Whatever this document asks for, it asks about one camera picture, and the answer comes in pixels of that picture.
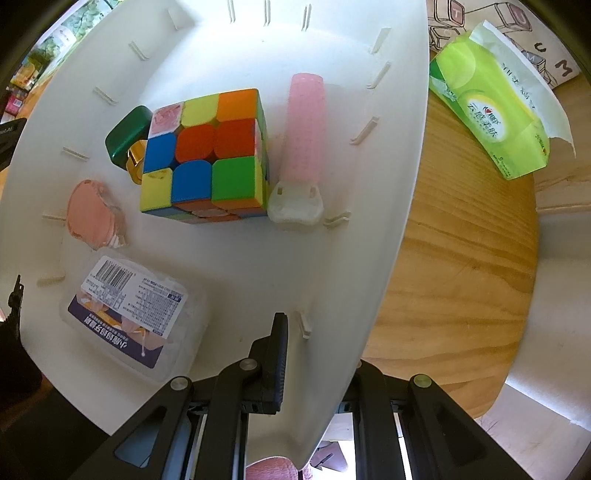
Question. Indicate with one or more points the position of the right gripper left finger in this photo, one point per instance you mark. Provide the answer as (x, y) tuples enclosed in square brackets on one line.
[(197, 429)]

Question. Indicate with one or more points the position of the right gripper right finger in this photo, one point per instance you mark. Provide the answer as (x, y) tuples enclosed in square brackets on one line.
[(393, 417)]

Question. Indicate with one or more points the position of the clear cotton swab box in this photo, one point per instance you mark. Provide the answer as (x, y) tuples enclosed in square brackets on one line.
[(145, 320)]

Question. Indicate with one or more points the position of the pink powder puff case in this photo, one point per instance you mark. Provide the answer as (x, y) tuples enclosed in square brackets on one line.
[(93, 217)]

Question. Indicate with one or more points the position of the pink hair roller clip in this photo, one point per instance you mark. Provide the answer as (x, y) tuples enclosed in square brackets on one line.
[(296, 199)]

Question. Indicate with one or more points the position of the multicolour puzzle cube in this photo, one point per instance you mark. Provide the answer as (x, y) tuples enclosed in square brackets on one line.
[(206, 159)]

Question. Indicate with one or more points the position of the green gold small bottle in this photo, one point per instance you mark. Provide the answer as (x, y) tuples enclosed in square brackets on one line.
[(126, 142)]

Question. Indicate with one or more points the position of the white plastic storage bin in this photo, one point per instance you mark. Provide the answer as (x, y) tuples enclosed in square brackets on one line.
[(330, 281)]

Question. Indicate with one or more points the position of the green tissue pack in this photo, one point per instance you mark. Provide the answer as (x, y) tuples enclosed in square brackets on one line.
[(501, 98)]

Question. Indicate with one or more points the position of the grape print cardboard sheet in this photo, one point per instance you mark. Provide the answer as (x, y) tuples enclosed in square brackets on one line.
[(70, 31)]

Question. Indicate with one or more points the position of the letter print fabric bag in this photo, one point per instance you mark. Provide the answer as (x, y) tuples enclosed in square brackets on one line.
[(448, 19)]

